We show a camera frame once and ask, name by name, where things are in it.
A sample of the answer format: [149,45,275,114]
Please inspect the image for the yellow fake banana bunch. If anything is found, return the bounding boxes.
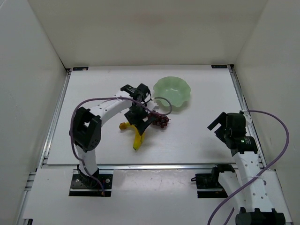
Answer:
[119,122,145,150]

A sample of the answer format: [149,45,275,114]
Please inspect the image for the dark red fake grapes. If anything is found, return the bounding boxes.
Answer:
[148,113,170,129]

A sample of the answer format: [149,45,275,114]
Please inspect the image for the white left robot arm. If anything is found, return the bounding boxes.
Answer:
[69,83,156,189]

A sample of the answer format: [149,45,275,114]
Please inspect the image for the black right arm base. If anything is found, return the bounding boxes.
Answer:
[191,164,235,199]

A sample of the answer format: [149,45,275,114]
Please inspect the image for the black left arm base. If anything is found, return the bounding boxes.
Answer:
[69,169,113,197]

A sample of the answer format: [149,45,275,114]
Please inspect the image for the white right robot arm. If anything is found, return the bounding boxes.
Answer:
[207,112,286,225]

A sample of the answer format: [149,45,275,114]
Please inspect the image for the green scalloped fruit bowl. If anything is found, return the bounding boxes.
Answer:
[153,76,191,114]

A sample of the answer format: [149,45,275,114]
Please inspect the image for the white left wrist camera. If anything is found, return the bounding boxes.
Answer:
[145,100,158,111]

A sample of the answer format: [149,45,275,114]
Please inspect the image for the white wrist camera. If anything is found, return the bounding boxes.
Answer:
[240,110,252,127]
[145,100,158,111]

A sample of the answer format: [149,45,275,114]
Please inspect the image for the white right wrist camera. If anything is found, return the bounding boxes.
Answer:
[240,110,252,127]

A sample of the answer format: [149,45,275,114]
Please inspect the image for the front aluminium rail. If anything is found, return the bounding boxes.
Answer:
[35,164,215,171]

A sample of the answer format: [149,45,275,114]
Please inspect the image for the right aluminium side rail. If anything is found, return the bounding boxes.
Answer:
[234,63,300,225]

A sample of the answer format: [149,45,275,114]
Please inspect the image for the aluminium side rail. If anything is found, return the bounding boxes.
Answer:
[234,63,300,225]
[15,68,72,225]

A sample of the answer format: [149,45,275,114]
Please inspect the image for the left aluminium side rail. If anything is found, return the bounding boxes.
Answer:
[15,68,72,225]

